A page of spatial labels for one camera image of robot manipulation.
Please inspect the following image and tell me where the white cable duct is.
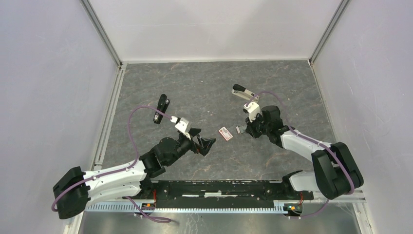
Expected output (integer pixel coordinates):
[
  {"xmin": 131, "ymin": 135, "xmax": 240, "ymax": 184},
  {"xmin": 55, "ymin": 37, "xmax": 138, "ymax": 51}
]
[{"xmin": 85, "ymin": 201, "xmax": 287, "ymax": 215}]

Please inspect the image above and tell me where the black stapler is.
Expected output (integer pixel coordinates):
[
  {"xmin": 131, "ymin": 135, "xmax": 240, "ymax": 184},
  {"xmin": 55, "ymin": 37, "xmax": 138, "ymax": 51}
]
[{"xmin": 153, "ymin": 94, "xmax": 170, "ymax": 124}]

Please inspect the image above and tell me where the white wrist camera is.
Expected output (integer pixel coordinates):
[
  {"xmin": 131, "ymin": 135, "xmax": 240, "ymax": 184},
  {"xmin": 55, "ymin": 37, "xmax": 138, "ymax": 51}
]
[
  {"xmin": 170, "ymin": 116, "xmax": 191, "ymax": 138},
  {"xmin": 243, "ymin": 101, "xmax": 262, "ymax": 122}
]

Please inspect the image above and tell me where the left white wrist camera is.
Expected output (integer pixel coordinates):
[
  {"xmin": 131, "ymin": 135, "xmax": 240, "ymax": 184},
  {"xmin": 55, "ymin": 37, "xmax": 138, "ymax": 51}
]
[{"xmin": 170, "ymin": 116, "xmax": 191, "ymax": 138}]

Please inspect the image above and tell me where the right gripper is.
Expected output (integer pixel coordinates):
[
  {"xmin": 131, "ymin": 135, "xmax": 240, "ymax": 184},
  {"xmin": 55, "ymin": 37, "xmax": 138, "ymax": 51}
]
[{"xmin": 245, "ymin": 112, "xmax": 270, "ymax": 138}]

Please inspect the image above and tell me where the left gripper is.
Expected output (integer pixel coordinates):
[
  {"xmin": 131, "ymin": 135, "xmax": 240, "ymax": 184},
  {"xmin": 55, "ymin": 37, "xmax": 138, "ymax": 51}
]
[{"xmin": 166, "ymin": 127, "xmax": 216, "ymax": 166}]

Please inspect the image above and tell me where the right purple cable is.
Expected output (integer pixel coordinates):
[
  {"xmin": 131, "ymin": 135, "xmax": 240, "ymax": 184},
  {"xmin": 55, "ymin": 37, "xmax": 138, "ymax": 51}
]
[{"xmin": 245, "ymin": 90, "xmax": 356, "ymax": 220}]

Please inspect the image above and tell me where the red white staple box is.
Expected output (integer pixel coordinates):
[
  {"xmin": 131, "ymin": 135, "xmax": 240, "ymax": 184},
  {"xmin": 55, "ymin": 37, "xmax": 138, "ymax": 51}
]
[{"xmin": 219, "ymin": 127, "xmax": 233, "ymax": 141}]

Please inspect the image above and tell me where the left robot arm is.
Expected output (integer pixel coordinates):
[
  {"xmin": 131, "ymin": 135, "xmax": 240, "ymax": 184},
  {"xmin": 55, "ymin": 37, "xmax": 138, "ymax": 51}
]
[{"xmin": 51, "ymin": 129, "xmax": 216, "ymax": 219}]

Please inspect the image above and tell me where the purple cable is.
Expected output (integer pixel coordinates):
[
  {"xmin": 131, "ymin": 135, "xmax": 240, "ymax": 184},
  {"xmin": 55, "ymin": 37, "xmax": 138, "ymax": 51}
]
[
  {"xmin": 245, "ymin": 90, "xmax": 356, "ymax": 220},
  {"xmin": 51, "ymin": 106, "xmax": 177, "ymax": 224}
]

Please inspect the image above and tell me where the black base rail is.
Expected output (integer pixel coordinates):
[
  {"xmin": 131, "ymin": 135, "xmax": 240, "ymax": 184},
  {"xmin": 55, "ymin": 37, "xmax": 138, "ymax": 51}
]
[{"xmin": 154, "ymin": 180, "xmax": 314, "ymax": 209}]

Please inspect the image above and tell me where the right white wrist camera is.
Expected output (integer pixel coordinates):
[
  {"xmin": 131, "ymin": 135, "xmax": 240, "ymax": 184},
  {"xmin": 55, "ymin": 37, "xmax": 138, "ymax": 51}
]
[{"xmin": 243, "ymin": 101, "xmax": 262, "ymax": 122}]

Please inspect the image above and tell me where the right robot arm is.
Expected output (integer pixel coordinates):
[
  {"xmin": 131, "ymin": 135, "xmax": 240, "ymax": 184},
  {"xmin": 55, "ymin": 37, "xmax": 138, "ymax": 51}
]
[{"xmin": 243, "ymin": 102, "xmax": 364, "ymax": 200}]

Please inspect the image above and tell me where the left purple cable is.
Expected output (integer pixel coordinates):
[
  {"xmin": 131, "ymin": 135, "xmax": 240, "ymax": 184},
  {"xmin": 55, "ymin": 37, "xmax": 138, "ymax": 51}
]
[{"xmin": 51, "ymin": 106, "xmax": 177, "ymax": 224}]

